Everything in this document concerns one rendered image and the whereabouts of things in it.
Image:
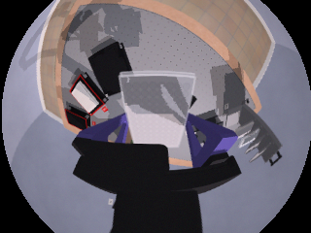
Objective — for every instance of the grey metal plate hotel rack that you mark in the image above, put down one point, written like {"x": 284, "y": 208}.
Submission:
{"x": 243, "y": 114}

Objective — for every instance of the dark grey raised platform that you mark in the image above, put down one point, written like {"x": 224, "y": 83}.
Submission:
{"x": 201, "y": 137}

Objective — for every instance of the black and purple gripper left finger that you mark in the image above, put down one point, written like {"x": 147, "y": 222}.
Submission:
{"x": 101, "y": 131}

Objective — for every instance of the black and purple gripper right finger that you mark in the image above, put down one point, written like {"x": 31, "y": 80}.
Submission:
{"x": 218, "y": 139}

